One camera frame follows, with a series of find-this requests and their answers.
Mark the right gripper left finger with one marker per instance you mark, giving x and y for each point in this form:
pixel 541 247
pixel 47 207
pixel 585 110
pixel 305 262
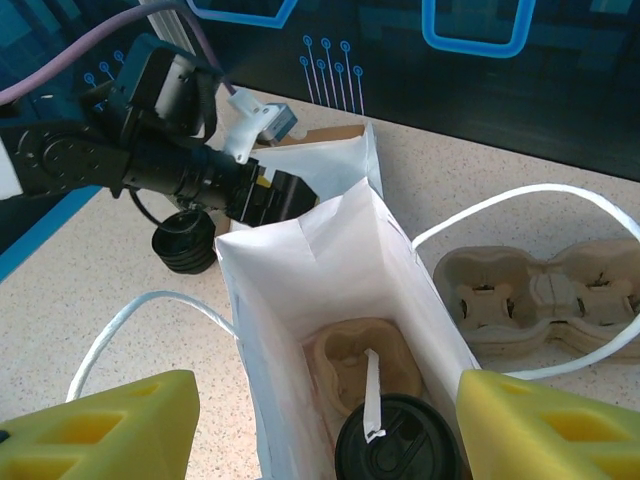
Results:
pixel 100 430

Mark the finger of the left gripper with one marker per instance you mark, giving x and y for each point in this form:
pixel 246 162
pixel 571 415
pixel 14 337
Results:
pixel 285 200

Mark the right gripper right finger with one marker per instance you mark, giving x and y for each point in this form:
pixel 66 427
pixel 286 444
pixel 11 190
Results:
pixel 550 440

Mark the white red paper bag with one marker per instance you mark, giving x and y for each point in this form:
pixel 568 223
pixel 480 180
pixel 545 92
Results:
pixel 350 250

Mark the brown pulp cup carrier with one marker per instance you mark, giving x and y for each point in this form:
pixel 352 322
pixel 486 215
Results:
pixel 345 360

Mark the white paper-wrapped straw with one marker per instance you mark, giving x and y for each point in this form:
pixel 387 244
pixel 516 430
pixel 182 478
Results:
pixel 372 390

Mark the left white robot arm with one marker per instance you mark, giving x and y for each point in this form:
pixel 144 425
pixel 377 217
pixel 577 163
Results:
pixel 7 170

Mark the stack of pulp cup carriers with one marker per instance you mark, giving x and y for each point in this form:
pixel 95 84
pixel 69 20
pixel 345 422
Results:
pixel 500 280

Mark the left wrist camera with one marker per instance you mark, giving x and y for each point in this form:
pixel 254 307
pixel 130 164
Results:
pixel 250 125

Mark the aluminium frame post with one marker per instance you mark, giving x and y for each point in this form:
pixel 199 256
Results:
pixel 167 27

